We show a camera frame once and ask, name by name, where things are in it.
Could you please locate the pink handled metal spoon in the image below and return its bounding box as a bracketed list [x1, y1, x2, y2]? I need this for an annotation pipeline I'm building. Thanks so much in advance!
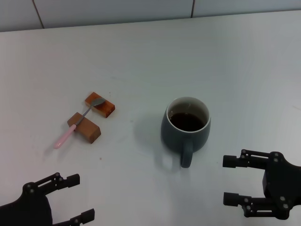
[53, 98, 106, 150]

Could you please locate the dark coffee liquid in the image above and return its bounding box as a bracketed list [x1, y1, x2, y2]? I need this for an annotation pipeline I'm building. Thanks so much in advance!
[169, 113, 206, 132]

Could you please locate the grey ceramic cup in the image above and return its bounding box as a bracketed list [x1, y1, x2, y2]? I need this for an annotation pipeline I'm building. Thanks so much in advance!
[160, 96, 211, 169]

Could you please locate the brown notched wooden block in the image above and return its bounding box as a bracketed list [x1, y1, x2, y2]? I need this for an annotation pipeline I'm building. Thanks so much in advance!
[67, 112, 102, 144]

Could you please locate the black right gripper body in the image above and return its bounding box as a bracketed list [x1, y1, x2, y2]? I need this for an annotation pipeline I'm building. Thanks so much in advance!
[262, 152, 301, 221]

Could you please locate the orange glossy wooden block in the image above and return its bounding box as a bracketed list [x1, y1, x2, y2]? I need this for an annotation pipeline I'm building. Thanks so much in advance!
[84, 92, 116, 119]

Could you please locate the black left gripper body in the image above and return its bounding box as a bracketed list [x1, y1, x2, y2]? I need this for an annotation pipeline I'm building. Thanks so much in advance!
[0, 182, 52, 226]

